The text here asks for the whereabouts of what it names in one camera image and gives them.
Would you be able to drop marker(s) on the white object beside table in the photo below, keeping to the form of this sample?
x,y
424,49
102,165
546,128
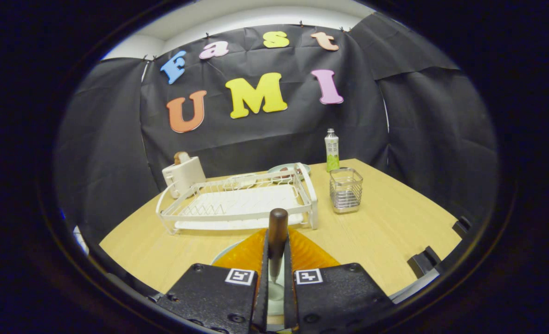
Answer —
x,y
80,239

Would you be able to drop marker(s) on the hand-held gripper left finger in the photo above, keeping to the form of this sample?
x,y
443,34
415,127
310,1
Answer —
x,y
260,306

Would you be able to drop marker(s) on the pale green plate with meat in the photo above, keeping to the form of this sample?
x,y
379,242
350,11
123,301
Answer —
x,y
279,168

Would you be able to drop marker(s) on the bread slice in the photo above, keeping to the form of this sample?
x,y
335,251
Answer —
x,y
180,157

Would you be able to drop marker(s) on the white toaster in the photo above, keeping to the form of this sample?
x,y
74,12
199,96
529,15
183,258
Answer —
x,y
186,176

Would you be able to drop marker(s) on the black backdrop cloth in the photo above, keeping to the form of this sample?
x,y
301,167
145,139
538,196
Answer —
x,y
418,139

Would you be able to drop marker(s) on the black table clamp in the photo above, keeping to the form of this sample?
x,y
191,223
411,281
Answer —
x,y
423,262
462,227

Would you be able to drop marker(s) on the green drink bottle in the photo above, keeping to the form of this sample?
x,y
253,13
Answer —
x,y
332,148

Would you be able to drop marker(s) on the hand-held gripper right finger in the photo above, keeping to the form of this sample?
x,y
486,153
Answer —
x,y
289,301

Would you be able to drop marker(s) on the white drip tray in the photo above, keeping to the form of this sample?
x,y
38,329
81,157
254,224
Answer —
x,y
255,202

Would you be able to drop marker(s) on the white divided grain dish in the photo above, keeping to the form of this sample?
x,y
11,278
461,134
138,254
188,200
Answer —
x,y
244,177

